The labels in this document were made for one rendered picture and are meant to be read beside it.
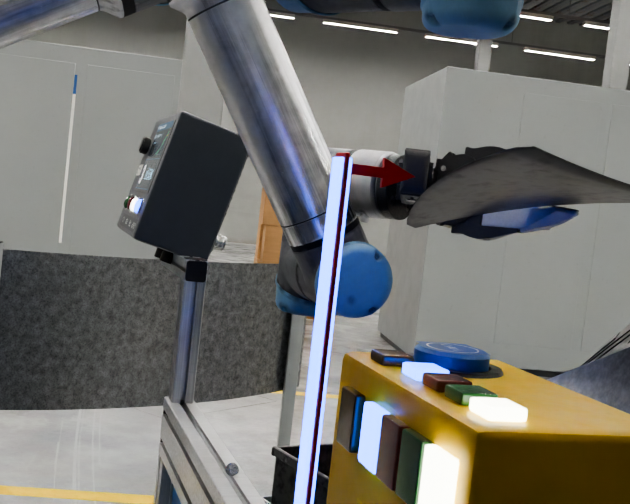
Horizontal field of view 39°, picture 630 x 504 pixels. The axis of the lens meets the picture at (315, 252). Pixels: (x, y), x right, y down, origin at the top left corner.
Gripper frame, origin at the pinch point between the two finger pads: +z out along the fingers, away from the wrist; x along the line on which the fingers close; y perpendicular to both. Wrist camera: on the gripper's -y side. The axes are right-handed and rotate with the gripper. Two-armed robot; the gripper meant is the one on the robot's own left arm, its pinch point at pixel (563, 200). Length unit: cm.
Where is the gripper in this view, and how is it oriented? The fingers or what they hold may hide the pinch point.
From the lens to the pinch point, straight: 88.8
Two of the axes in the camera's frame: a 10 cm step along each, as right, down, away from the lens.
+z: 8.1, 1.3, -5.7
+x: -1.8, 9.8, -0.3
